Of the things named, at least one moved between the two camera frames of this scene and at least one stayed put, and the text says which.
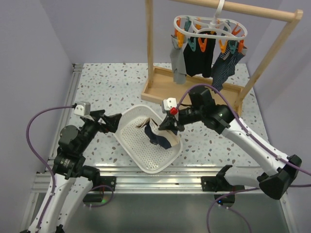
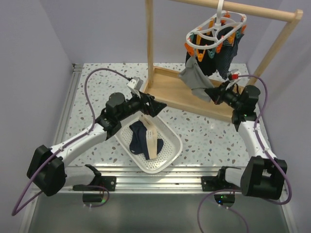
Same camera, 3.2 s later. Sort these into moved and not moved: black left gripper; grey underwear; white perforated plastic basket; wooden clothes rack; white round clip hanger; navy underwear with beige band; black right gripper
Moved: grey underwear; black left gripper; navy underwear with beige band; black right gripper; white round clip hanger
Not moved: wooden clothes rack; white perforated plastic basket
